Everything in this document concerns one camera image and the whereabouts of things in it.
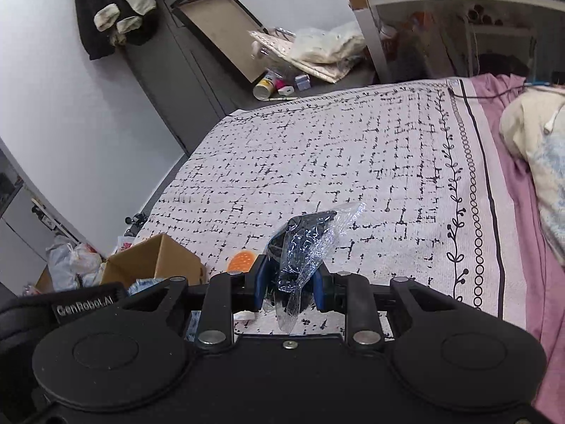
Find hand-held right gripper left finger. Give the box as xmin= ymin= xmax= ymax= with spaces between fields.
xmin=118 ymin=254 xmax=271 ymax=351

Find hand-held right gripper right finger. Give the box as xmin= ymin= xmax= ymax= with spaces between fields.
xmin=313 ymin=261 xmax=480 ymax=351

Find black cloth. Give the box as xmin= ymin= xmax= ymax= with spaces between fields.
xmin=264 ymin=202 xmax=368 ymax=334

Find orange round pad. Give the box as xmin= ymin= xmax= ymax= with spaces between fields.
xmin=227 ymin=249 xmax=259 ymax=273

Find white plastic bags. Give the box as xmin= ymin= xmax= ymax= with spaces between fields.
xmin=46 ymin=235 xmax=107 ymax=293

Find white cabinet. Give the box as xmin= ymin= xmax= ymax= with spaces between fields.
xmin=0 ymin=140 xmax=91 ymax=298

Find brown cardboard box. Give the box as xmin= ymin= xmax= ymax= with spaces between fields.
xmin=35 ymin=232 xmax=209 ymax=298

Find small black tripod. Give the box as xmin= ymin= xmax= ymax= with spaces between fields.
xmin=124 ymin=212 xmax=149 ymax=237

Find white black-patterned blanket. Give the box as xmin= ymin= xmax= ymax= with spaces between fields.
xmin=136 ymin=77 xmax=527 ymax=337

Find yellow white can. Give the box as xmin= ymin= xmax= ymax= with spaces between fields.
xmin=252 ymin=70 xmax=284 ymax=100

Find pink bed sheet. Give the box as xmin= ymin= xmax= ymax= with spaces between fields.
xmin=459 ymin=73 xmax=565 ymax=424

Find dark grey door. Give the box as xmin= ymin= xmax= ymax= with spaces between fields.
xmin=118 ymin=0 xmax=249 ymax=153

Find clear bag of cream cloth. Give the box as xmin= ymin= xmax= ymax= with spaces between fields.
xmin=289 ymin=21 xmax=368 ymax=65

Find light blue patterned quilt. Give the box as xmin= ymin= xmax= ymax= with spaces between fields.
xmin=527 ymin=135 xmax=565 ymax=266

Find black framed board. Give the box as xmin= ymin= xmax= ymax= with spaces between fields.
xmin=171 ymin=0 xmax=266 ymax=86

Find white desk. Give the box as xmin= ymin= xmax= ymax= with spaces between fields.
xmin=348 ymin=0 xmax=565 ymax=84

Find cream pillow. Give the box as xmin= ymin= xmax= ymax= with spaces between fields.
xmin=499 ymin=88 xmax=565 ymax=169

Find hanging black white plush coat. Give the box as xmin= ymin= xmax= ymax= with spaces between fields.
xmin=72 ymin=0 xmax=162 ymax=61

